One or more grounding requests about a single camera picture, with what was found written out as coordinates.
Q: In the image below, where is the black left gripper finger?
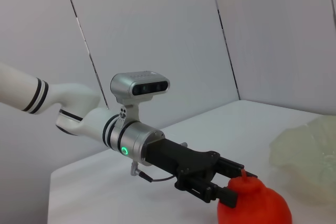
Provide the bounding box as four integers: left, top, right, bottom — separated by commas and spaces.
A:
180, 176, 239, 208
214, 155, 258, 180

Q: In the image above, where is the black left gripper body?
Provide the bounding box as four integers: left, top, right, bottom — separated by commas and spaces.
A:
143, 139, 221, 191

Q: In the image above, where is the red cone-shaped object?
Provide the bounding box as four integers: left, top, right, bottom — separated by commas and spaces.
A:
216, 169, 292, 224

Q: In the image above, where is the clear glass fruit plate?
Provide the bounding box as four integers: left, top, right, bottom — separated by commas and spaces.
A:
269, 115, 336, 204

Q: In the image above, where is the left gripper cable with connector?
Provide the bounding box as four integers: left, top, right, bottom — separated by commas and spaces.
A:
129, 161, 181, 183

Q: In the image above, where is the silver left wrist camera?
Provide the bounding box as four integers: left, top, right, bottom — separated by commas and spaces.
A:
110, 71, 171, 130

